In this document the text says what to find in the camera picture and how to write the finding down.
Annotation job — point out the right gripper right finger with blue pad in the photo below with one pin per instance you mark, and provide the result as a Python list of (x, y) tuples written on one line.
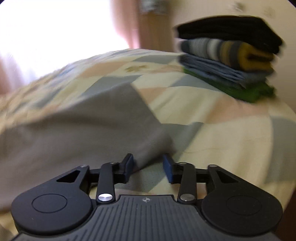
[(184, 174)]

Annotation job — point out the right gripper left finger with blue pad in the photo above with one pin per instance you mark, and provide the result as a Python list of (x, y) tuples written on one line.
[(110, 174)]

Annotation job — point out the grey garment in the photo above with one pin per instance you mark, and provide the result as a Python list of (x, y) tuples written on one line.
[(99, 129)]

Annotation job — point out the checkered patchwork quilt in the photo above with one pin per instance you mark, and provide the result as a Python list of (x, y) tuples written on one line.
[(255, 141)]

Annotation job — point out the blue folded garment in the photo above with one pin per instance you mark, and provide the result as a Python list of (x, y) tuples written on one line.
[(219, 72)]

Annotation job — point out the green folded garment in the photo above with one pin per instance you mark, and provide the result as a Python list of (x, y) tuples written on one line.
[(251, 94)]

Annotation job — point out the striped folded garment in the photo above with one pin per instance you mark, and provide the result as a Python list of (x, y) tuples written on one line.
[(235, 54)]

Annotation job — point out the pink curtain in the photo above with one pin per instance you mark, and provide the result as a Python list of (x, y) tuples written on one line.
[(39, 37)]

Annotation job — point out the hanging patterned cloth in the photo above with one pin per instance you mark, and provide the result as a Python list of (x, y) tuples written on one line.
[(155, 6)]

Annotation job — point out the black folded garment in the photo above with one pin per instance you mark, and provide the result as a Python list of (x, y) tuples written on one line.
[(250, 29)]

